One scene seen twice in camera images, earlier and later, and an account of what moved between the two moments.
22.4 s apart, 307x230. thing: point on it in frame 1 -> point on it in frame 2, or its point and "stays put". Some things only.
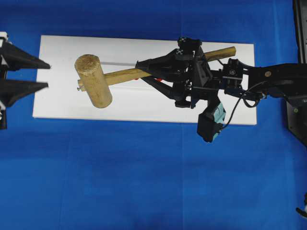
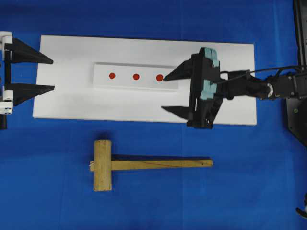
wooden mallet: (94, 77) -> (104, 162)
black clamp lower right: (303, 212) stays put
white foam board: (57, 96) stays put
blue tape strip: (90, 174) stays put
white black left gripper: (16, 58) -> (20, 52)
